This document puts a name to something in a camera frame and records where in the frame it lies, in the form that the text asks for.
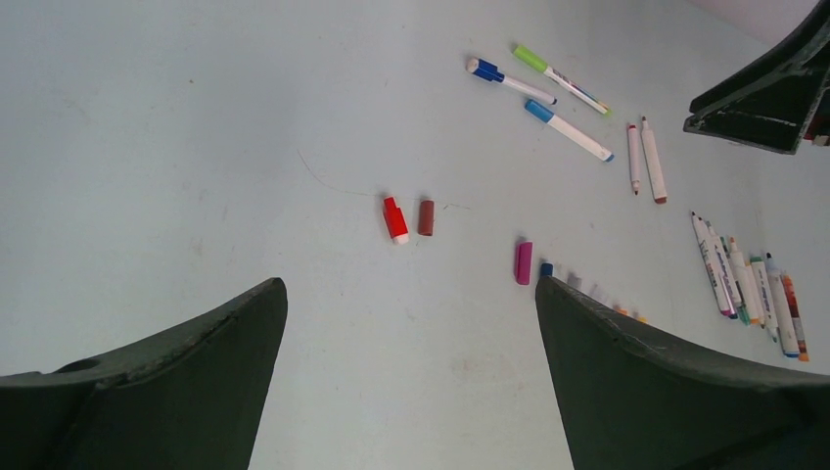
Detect dark blue capped marker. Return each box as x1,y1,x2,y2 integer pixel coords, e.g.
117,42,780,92
466,57,558,106

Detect red orange thin pen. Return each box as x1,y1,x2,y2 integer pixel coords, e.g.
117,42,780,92
782,273,809,362

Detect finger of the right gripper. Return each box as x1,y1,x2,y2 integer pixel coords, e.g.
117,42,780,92
683,1,829,155

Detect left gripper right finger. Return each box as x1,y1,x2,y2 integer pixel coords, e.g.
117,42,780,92
535,276,829,469

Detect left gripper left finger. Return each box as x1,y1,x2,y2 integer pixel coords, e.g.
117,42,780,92
1,278,288,469

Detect orange capped marker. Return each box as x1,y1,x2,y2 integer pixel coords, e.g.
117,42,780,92
728,237,763,327

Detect brown pen cap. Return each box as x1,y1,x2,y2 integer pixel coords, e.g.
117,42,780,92
417,200,435,237

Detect red capped marker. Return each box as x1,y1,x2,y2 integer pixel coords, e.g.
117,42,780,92
626,123,641,195

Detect red pen cap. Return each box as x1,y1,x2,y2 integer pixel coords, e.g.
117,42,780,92
383,196,409,245

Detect light green marker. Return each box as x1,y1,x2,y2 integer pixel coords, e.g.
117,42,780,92
513,44,611,116

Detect green capped marker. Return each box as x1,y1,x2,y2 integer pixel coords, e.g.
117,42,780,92
750,256,779,343

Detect grey pen cap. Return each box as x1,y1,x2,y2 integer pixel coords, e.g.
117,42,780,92
567,272,582,290

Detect magenta pen cap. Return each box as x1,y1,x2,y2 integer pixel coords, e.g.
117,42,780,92
514,241,533,285

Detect dark green thin pen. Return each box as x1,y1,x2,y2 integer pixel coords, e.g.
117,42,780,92
719,236,752,326

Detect brown capped marker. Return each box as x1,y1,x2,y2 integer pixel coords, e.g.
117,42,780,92
641,116,668,205

